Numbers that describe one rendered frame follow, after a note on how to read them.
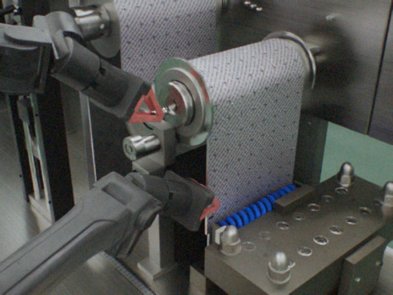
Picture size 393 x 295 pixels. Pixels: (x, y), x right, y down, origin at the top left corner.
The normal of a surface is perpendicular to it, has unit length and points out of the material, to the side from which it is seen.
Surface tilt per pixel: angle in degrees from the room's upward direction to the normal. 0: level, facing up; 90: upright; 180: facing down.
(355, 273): 90
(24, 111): 90
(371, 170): 0
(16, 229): 0
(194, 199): 60
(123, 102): 50
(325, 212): 0
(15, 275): 21
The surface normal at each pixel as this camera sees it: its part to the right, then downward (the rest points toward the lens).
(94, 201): 0.36, -0.78
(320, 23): -0.75, 0.30
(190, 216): -0.65, -0.19
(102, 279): 0.01, -0.89
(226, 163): 0.66, 0.35
